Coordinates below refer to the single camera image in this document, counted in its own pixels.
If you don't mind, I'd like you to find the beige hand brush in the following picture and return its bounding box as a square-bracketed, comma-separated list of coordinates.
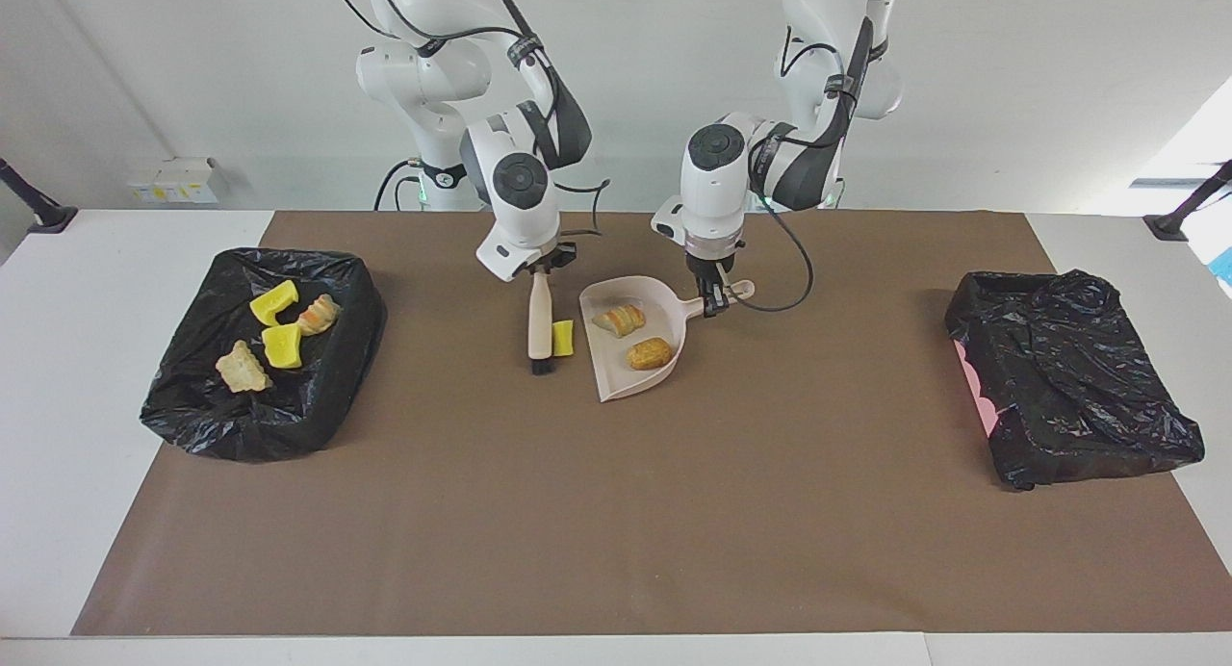
[527, 268, 556, 376]

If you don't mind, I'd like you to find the orange toy croissant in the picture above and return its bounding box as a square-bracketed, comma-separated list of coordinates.
[592, 304, 647, 338]

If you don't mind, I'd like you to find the beige plastic dustpan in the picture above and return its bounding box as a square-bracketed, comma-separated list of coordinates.
[578, 275, 757, 403]

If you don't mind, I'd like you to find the small striped toy croissant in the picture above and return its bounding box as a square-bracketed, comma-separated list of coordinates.
[295, 294, 342, 337]

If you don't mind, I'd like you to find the textured yellow sponge piece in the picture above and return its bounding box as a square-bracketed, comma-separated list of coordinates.
[261, 322, 304, 371]

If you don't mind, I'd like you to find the notched yellow sponge piece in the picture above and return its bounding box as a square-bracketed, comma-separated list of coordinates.
[249, 279, 299, 327]

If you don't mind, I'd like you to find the pale beige bread chunk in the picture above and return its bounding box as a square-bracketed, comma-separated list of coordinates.
[215, 340, 273, 394]

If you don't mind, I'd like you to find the bin lined with black bag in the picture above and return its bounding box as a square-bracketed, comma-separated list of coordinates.
[140, 247, 388, 463]

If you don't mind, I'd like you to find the pink bin with black bag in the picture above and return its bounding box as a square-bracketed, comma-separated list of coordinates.
[944, 269, 1206, 492]

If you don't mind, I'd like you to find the brown table mat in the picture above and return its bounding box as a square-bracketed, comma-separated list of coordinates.
[70, 211, 1232, 638]

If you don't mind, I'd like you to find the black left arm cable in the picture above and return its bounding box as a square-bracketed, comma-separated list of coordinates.
[733, 12, 872, 314]

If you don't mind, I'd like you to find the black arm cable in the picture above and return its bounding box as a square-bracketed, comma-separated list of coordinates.
[733, 12, 872, 314]
[325, 0, 611, 240]

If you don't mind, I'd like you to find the black base cable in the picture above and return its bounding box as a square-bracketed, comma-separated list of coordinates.
[373, 159, 417, 212]

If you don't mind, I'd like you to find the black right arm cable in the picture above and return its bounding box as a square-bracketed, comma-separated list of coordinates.
[325, 0, 611, 240]

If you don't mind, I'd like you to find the white wall socket box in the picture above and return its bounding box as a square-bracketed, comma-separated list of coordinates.
[125, 156, 220, 205]

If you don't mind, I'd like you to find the black camera stand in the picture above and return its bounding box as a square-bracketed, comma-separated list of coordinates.
[1143, 161, 1232, 242]
[0, 156, 78, 235]

